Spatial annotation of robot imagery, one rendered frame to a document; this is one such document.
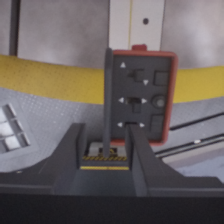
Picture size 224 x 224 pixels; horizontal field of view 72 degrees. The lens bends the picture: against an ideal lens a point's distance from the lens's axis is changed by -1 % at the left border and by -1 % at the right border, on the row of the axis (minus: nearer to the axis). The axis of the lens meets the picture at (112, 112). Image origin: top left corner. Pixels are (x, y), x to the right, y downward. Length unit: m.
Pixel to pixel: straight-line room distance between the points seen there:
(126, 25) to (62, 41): 0.46
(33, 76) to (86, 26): 0.58
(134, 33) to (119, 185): 0.86
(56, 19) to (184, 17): 0.59
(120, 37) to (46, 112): 0.94
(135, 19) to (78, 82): 0.78
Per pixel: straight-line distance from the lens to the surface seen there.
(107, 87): 0.22
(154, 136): 0.37
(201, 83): 1.30
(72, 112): 1.20
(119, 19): 0.45
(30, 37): 0.91
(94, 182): 1.05
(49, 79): 1.20
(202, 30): 0.94
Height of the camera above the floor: 1.12
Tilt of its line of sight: 74 degrees down
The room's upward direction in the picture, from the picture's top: 178 degrees clockwise
